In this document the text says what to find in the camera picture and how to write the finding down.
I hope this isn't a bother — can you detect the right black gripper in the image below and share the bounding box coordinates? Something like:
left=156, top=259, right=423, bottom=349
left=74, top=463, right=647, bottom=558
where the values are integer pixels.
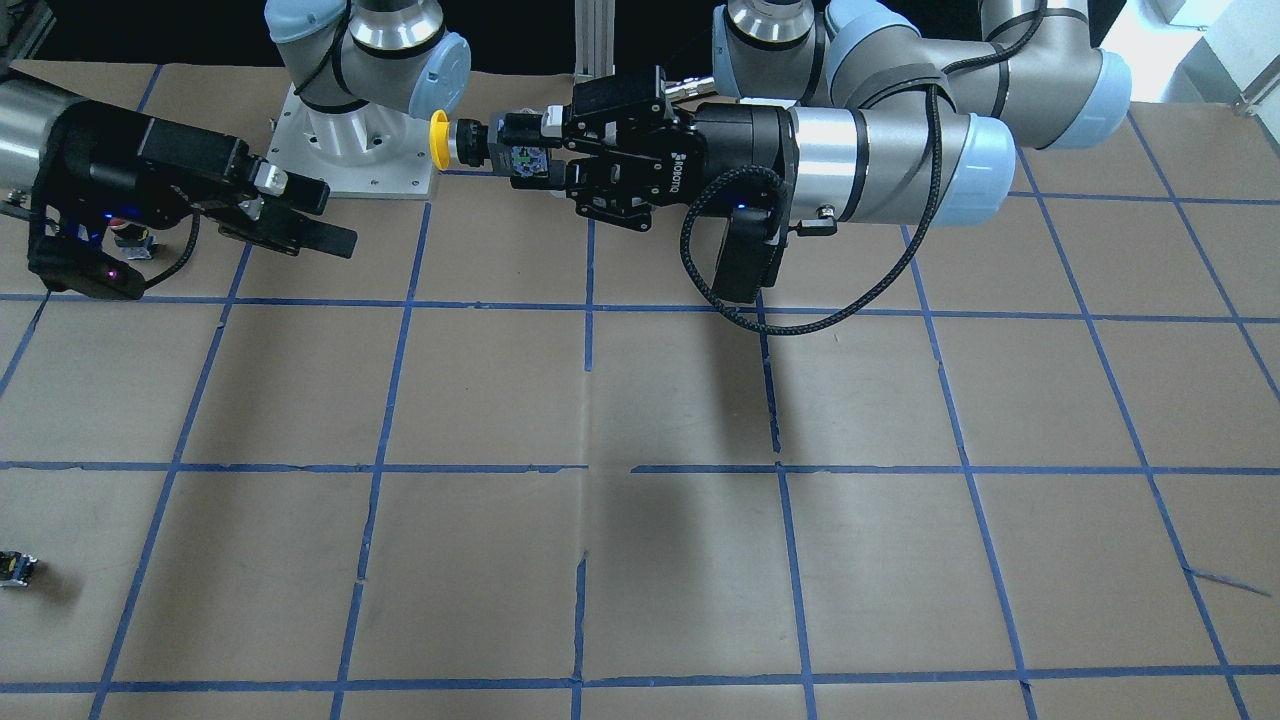
left=134, top=117, right=358, bottom=259

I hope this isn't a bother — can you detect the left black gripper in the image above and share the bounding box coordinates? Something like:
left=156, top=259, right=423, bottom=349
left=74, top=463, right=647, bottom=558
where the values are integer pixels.
left=540, top=67, right=791, bottom=232

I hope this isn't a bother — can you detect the yellow push button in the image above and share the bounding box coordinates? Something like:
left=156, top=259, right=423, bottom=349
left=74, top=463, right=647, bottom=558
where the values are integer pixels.
left=429, top=110, right=561, bottom=186

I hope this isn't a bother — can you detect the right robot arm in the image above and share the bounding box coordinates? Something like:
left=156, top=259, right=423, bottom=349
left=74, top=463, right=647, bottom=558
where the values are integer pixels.
left=3, top=1, right=472, bottom=301

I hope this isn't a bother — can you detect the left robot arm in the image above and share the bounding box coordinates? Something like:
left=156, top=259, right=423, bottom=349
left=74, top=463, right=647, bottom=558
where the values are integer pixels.
left=532, top=1, right=1133, bottom=231

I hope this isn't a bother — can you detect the red push button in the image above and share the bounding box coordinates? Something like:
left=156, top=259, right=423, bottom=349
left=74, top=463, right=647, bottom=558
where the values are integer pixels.
left=109, top=223, right=156, bottom=261

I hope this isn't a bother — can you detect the silver cable connector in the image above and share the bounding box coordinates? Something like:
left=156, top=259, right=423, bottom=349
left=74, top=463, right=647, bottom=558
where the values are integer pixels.
left=666, top=77, right=717, bottom=102

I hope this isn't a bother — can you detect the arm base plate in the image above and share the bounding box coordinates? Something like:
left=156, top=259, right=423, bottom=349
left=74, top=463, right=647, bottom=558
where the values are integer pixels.
left=269, top=91, right=436, bottom=200

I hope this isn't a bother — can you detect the aluminium frame post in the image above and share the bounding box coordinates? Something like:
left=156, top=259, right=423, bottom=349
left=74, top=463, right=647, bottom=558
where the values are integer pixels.
left=573, top=0, right=616, bottom=85

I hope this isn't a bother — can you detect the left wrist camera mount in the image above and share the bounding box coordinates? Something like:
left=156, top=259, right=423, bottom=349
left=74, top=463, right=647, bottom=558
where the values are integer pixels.
left=712, top=206, right=785, bottom=304

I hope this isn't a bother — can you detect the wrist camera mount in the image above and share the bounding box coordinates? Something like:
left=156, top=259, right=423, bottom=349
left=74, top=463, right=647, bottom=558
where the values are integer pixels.
left=712, top=206, right=785, bottom=304
left=27, top=219, right=146, bottom=301

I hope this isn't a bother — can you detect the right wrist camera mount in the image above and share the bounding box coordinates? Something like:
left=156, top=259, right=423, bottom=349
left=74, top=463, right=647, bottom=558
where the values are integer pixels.
left=27, top=219, right=146, bottom=301

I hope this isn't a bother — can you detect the black braided cable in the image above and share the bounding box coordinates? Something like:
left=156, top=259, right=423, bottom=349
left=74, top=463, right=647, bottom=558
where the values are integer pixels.
left=680, top=0, right=1051, bottom=334

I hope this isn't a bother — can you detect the small black switch block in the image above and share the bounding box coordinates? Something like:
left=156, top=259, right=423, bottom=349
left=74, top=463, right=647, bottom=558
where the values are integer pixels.
left=0, top=550, right=40, bottom=588

